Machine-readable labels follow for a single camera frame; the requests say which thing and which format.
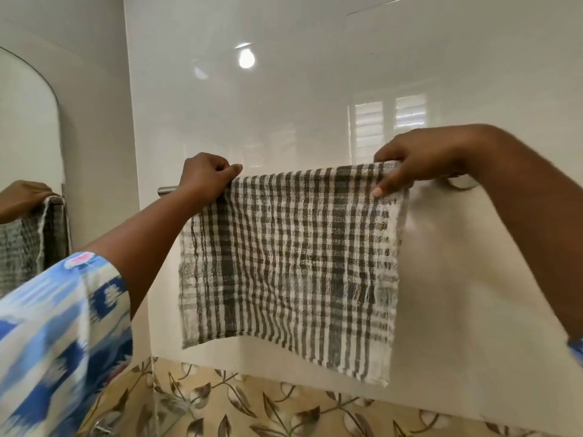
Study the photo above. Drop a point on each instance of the person's left hand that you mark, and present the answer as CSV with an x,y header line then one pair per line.
x,y
200,177

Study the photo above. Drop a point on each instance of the person's right hand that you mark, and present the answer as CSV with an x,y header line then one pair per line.
x,y
432,152

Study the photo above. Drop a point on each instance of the person's left thumb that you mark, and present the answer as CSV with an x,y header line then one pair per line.
x,y
231,172

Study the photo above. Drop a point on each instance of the person's right thumb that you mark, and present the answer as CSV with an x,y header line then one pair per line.
x,y
392,182

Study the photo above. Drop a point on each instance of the grey white checkered towel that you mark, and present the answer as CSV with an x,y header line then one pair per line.
x,y
296,263

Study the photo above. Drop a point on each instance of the person's left forearm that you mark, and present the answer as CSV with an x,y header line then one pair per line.
x,y
150,241

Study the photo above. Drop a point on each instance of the person's right forearm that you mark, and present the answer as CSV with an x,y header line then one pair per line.
x,y
537,213

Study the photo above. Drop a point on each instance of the metal towel bar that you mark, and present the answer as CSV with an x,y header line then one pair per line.
x,y
166,191

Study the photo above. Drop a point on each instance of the blue white patterned sleeve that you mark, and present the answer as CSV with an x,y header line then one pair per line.
x,y
54,341
577,346

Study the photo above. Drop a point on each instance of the arched wall mirror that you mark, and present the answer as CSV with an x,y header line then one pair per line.
x,y
27,141

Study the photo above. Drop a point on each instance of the glass shelf with metal bracket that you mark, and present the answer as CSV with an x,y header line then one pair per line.
x,y
157,400

